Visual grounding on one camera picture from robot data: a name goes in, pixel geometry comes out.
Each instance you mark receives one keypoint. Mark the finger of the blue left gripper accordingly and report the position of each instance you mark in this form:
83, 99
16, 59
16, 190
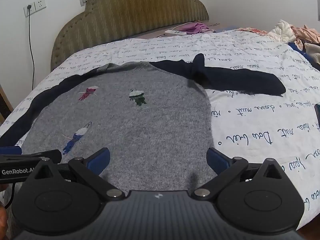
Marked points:
11, 150

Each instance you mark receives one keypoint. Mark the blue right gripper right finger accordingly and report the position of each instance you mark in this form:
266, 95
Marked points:
217, 161

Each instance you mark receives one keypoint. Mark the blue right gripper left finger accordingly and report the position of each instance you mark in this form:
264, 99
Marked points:
97, 162

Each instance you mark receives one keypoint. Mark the grey sweater navy sleeves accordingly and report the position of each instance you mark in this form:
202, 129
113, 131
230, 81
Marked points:
154, 117

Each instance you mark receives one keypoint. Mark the pile of clothes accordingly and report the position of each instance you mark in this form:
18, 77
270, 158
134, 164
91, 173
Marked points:
305, 40

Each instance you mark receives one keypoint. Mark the person's left hand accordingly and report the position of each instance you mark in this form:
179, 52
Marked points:
3, 223

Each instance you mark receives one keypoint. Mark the wooden bedside furniture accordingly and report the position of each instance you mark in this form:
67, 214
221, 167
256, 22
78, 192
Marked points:
5, 106

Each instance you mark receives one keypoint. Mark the white script-print bed sheet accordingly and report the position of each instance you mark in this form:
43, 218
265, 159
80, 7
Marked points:
256, 126

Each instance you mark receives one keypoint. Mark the dark phone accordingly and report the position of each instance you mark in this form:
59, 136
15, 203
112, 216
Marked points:
317, 110

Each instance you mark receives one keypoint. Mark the purple cloth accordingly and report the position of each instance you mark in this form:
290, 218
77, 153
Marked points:
194, 28

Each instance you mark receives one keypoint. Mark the white power strip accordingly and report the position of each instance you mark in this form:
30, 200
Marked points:
174, 33

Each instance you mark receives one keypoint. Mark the olive upholstered headboard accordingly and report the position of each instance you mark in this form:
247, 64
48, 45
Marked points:
105, 21

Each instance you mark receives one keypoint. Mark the white wall power outlet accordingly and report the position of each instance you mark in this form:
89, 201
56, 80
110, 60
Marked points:
34, 7

